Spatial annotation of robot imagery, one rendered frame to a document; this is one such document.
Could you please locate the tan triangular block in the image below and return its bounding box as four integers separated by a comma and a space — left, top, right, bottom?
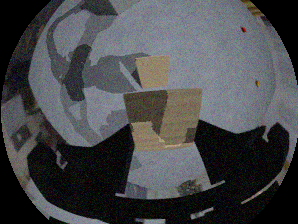
134, 55, 170, 88
124, 88, 202, 152

